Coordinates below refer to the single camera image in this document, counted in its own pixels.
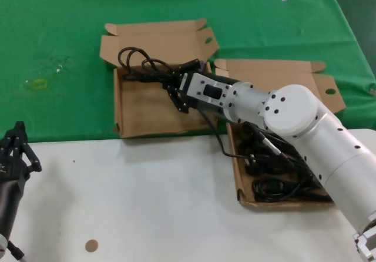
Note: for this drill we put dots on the open brown cardboard box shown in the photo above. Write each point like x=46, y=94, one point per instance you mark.
x=264, y=74

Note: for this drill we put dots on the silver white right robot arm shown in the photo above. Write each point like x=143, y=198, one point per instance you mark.
x=293, y=109

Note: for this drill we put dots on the round brown cardboard disc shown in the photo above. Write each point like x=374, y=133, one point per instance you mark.
x=91, y=245

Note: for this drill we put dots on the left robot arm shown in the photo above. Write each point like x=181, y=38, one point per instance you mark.
x=2, y=243

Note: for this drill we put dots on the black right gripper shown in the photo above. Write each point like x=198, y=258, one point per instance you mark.
x=176, y=85

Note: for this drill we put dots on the green tablecloth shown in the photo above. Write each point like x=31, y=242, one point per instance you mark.
x=58, y=24

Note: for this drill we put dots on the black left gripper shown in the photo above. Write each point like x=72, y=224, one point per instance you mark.
x=10, y=191

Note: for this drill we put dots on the open cardboard box torn rim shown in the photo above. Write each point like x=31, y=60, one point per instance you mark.
x=141, y=112

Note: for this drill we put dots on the clear crumpled tape patch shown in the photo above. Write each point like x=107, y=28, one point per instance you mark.
x=60, y=65

